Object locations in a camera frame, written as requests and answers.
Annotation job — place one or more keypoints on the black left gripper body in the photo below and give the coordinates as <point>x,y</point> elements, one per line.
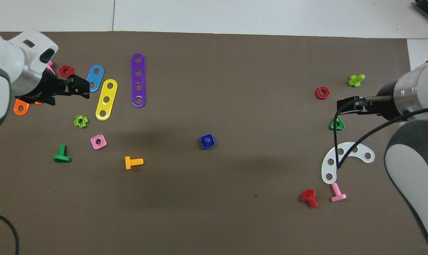
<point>44,88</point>

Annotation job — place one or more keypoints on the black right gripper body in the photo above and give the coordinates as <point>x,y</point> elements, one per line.
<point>387,101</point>

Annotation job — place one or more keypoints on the blue square plastic nut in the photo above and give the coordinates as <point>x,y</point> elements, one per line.
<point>202,143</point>

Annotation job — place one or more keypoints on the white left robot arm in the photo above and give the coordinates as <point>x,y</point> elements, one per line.
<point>8,63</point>

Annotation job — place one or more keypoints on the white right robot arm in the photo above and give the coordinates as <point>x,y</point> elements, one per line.
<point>415,159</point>

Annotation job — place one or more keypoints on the red hexagonal plastic nut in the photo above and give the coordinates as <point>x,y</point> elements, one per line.
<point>66,71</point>
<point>318,92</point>

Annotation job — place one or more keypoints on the lime cross-head screw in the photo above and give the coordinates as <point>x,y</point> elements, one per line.
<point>355,81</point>

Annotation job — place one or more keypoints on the pink plastic screw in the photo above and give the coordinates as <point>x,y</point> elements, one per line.
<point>338,197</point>
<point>51,67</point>

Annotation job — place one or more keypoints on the green cross-shaped nut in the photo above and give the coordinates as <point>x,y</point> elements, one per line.
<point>77,121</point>

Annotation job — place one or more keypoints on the green triangular plastic nut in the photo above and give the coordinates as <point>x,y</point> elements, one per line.
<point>332,126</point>

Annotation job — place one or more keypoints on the pink square plastic nut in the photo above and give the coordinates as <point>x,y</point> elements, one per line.
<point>93,143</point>

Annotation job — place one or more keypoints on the green plastic screw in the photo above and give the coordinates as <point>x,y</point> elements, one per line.
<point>61,157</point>

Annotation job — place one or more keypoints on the orange plastic screw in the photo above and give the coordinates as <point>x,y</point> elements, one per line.
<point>129,162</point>

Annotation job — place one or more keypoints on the red hexagon-head screw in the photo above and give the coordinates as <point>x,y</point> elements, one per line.
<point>308,195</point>

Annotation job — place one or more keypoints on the blue two-hole plate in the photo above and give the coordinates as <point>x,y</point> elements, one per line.
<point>93,82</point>

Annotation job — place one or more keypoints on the yellow three-hole plate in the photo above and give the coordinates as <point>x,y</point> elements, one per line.
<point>107,92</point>

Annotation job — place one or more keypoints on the orange angled three-hole plate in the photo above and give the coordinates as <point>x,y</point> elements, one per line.
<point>17,109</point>

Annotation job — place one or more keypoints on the purple four-hole plate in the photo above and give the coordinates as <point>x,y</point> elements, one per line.
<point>138,79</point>

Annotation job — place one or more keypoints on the white curved five-hole plate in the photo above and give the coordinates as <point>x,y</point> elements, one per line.
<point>330,166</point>

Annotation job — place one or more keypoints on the brown table mat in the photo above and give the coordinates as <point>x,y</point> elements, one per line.
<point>214,198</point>

